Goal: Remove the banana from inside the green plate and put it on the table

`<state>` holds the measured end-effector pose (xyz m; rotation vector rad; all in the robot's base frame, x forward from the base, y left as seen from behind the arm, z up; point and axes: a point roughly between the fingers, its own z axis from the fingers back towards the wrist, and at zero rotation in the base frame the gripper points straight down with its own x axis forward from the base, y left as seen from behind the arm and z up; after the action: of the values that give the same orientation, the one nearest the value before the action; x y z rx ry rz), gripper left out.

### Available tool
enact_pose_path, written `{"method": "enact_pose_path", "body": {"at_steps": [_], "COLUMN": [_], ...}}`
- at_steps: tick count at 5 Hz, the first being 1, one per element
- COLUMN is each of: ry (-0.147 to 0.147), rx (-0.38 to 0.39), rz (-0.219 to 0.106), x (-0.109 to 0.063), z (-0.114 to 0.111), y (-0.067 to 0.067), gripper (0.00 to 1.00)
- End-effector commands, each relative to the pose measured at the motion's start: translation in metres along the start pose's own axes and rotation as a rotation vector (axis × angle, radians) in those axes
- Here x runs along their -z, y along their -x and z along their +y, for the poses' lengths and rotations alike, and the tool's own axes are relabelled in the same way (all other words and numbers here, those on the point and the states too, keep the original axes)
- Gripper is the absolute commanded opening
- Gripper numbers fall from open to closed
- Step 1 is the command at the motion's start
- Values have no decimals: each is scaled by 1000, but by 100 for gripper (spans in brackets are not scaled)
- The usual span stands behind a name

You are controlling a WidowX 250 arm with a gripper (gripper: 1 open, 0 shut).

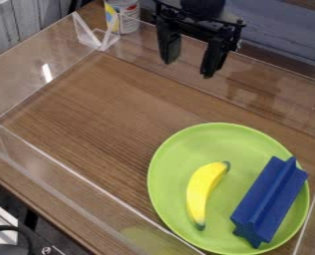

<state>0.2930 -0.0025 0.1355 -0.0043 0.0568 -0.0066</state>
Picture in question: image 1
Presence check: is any yellow toy banana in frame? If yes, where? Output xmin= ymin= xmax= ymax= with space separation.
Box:
xmin=185 ymin=161 xmax=230 ymax=231

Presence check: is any black cable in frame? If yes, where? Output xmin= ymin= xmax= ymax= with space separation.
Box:
xmin=0 ymin=224 xmax=35 ymax=255

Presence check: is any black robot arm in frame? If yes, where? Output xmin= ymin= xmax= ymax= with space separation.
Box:
xmin=154 ymin=0 xmax=246 ymax=79

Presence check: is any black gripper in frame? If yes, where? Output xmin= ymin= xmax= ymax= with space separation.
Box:
xmin=154 ymin=0 xmax=245 ymax=79

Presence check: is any blue plastic block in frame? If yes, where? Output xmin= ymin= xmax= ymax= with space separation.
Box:
xmin=229 ymin=156 xmax=308 ymax=249

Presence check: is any clear acrylic corner bracket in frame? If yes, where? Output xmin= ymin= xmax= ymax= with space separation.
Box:
xmin=73 ymin=12 xmax=121 ymax=52

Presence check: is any clear acrylic enclosure wall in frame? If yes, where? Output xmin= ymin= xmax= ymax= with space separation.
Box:
xmin=0 ymin=14 xmax=315 ymax=255

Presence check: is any green round plate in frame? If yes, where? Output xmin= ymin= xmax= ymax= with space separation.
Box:
xmin=147 ymin=123 xmax=311 ymax=255

